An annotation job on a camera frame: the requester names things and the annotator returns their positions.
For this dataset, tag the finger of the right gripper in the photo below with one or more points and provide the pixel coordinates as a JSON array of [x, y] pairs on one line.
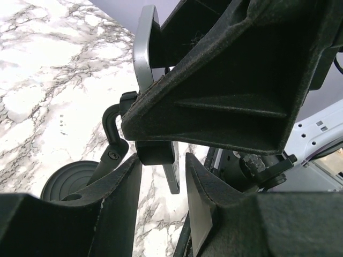
[[242, 85], [187, 24]]

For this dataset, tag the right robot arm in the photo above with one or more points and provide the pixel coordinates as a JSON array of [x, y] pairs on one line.
[[307, 138]]

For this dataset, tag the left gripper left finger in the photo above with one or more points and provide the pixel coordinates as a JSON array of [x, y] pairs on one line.
[[98, 220]]

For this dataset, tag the grey black phone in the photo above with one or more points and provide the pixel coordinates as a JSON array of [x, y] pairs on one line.
[[149, 66]]

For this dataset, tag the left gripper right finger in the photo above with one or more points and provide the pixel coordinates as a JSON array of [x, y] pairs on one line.
[[226, 222]]

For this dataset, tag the black phone stand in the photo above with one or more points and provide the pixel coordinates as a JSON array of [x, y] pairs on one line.
[[77, 175]]

